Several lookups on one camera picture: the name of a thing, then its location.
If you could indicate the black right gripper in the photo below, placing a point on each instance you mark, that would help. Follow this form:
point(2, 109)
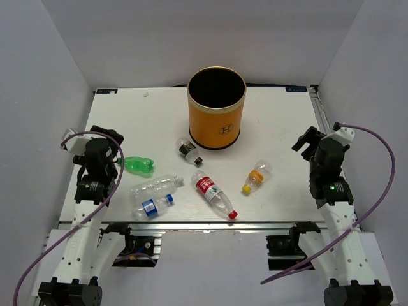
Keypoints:
point(311, 136)

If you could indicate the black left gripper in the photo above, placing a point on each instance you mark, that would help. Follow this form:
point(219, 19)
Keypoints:
point(118, 136)

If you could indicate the green plastic bottle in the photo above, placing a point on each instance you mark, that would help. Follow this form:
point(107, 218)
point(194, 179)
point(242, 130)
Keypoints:
point(137, 165)

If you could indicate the blue label plastic bottle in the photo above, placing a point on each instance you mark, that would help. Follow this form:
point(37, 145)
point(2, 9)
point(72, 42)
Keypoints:
point(152, 208)

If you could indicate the yellow cap small bottle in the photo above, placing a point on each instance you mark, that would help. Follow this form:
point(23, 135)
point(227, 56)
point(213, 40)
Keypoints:
point(261, 172)

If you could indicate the red label plastic bottle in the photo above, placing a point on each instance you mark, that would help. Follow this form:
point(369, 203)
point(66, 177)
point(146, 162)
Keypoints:
point(213, 194)

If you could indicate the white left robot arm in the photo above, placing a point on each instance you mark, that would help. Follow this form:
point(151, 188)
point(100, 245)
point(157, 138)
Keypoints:
point(96, 183)

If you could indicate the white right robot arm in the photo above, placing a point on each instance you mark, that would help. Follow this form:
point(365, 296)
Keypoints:
point(343, 263)

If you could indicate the orange cylindrical bin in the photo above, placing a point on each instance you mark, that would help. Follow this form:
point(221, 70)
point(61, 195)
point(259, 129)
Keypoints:
point(216, 97)

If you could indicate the clear crushed plastic bottle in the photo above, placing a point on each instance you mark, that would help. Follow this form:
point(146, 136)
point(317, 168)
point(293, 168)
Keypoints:
point(157, 187)

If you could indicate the small black label bottle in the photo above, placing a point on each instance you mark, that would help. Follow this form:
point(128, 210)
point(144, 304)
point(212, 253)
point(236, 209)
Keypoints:
point(188, 151)

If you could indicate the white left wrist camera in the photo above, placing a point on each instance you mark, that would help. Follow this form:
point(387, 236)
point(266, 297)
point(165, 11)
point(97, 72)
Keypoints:
point(76, 145)

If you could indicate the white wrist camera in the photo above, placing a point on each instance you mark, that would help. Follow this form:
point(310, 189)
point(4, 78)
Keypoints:
point(343, 135)
point(76, 145)

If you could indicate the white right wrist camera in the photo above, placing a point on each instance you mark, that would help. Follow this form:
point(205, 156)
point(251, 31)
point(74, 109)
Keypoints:
point(343, 135)

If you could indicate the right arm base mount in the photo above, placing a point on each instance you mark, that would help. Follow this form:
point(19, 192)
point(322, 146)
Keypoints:
point(283, 250)

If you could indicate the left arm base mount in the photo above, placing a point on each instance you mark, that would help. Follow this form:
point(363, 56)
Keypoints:
point(138, 250)

